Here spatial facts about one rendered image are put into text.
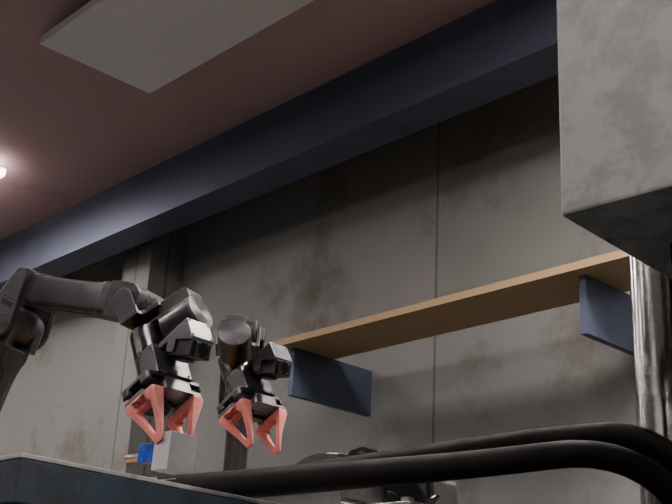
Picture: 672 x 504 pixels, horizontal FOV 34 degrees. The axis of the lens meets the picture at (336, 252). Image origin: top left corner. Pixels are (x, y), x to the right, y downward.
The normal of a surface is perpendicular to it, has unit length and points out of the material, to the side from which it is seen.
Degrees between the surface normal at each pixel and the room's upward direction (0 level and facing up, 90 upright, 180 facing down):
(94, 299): 91
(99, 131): 180
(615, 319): 90
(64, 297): 93
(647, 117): 90
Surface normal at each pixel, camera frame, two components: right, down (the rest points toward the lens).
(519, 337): -0.72, -0.29
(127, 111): -0.05, 0.93
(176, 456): 0.73, -0.19
